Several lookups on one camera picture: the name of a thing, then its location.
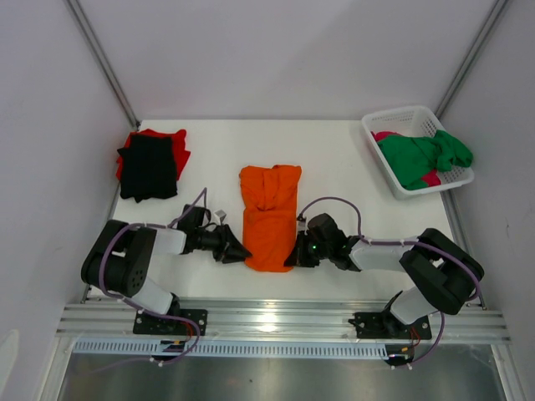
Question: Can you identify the black folded t shirt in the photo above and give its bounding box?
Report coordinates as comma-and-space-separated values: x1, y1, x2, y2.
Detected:
118, 135, 177, 203

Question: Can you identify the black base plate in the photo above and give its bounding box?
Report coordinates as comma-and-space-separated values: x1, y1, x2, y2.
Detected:
133, 294, 208, 337
348, 312, 432, 340

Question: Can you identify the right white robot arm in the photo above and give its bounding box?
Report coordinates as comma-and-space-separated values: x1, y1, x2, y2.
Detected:
284, 213, 484, 338

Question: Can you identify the green t shirt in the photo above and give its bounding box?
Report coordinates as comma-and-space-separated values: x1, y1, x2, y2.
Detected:
372, 130, 473, 190

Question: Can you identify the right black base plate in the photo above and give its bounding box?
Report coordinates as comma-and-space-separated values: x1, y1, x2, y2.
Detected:
348, 312, 432, 340

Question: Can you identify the red folded t shirt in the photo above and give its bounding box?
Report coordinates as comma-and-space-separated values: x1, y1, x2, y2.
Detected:
124, 129, 191, 180

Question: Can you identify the white slotted cable duct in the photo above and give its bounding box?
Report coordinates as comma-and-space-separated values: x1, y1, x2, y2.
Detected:
73, 338, 389, 360

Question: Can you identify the orange t shirt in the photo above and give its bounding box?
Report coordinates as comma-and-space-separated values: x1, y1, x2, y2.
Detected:
239, 165, 302, 273

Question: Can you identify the aluminium mounting rail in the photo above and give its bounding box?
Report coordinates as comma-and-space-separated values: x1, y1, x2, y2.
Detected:
56, 297, 511, 344

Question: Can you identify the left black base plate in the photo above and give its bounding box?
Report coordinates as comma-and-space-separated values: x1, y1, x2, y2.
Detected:
133, 294, 208, 337

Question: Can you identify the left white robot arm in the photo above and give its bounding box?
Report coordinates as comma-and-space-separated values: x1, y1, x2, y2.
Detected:
81, 205, 252, 334

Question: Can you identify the white plastic basket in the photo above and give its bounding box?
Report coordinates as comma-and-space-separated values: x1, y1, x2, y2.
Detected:
361, 105, 475, 200

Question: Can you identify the pink t shirt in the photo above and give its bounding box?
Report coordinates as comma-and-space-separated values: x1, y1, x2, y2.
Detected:
372, 131, 441, 190

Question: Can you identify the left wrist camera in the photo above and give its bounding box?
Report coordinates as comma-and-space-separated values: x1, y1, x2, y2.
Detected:
212, 210, 227, 226

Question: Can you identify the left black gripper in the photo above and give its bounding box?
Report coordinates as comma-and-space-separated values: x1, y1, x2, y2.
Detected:
195, 223, 252, 264

